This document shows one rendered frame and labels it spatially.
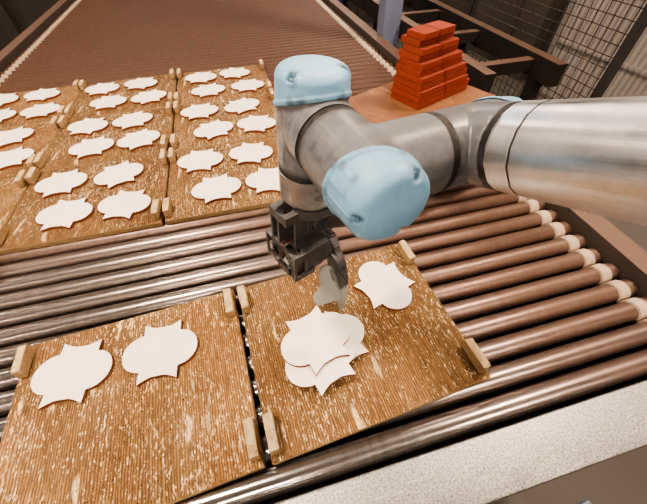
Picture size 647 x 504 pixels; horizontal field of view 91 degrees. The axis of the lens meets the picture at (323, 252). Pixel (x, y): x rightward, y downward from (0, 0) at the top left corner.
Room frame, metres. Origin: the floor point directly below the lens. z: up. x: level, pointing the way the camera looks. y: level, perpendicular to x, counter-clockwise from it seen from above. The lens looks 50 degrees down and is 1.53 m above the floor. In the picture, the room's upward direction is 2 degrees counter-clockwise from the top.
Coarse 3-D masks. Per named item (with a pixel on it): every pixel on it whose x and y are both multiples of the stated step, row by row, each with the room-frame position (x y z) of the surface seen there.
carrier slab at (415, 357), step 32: (384, 256) 0.48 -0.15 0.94; (256, 288) 0.40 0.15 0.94; (288, 288) 0.40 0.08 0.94; (352, 288) 0.39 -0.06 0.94; (416, 288) 0.39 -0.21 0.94; (256, 320) 0.32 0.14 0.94; (288, 320) 0.32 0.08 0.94; (384, 320) 0.31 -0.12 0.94; (416, 320) 0.31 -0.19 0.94; (448, 320) 0.31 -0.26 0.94; (256, 352) 0.25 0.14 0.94; (384, 352) 0.24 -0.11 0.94; (416, 352) 0.24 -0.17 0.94; (448, 352) 0.24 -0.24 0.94; (288, 384) 0.19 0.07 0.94; (352, 384) 0.19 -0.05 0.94; (384, 384) 0.18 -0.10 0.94; (416, 384) 0.18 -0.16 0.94; (448, 384) 0.18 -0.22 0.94; (288, 416) 0.14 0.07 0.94; (320, 416) 0.13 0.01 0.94; (352, 416) 0.13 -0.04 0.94; (384, 416) 0.13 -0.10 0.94; (288, 448) 0.09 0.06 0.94
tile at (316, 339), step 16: (304, 320) 0.30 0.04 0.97; (320, 320) 0.30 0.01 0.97; (336, 320) 0.30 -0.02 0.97; (288, 336) 0.27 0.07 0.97; (304, 336) 0.26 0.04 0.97; (320, 336) 0.26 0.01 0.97; (336, 336) 0.26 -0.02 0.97; (288, 352) 0.23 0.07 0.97; (304, 352) 0.23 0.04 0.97; (320, 352) 0.23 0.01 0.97; (336, 352) 0.23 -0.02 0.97; (320, 368) 0.20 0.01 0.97
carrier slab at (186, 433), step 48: (96, 336) 0.29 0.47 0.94; (240, 336) 0.29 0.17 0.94; (144, 384) 0.20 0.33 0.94; (192, 384) 0.19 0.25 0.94; (240, 384) 0.19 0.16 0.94; (48, 432) 0.12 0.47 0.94; (96, 432) 0.12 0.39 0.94; (144, 432) 0.12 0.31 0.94; (192, 432) 0.12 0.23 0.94; (240, 432) 0.11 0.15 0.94; (0, 480) 0.06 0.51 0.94; (48, 480) 0.06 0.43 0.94; (96, 480) 0.05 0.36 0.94; (144, 480) 0.05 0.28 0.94; (192, 480) 0.05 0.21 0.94
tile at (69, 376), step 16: (64, 352) 0.26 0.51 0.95; (80, 352) 0.26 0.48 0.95; (96, 352) 0.26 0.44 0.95; (48, 368) 0.23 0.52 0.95; (64, 368) 0.23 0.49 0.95; (80, 368) 0.23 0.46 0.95; (96, 368) 0.23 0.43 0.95; (112, 368) 0.23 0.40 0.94; (32, 384) 0.20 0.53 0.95; (48, 384) 0.20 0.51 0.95; (64, 384) 0.20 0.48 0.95; (80, 384) 0.20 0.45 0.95; (96, 384) 0.20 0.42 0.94; (48, 400) 0.17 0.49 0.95; (64, 400) 0.17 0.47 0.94; (80, 400) 0.17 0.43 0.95
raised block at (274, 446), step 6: (264, 414) 0.13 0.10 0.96; (270, 414) 0.13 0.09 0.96; (264, 420) 0.13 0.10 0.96; (270, 420) 0.12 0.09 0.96; (264, 426) 0.12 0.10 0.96; (270, 426) 0.12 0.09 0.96; (270, 432) 0.11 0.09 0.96; (276, 432) 0.11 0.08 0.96; (270, 438) 0.10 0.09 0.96; (276, 438) 0.10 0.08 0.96; (270, 444) 0.09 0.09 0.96; (276, 444) 0.09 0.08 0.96; (270, 450) 0.08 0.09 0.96; (276, 450) 0.08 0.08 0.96
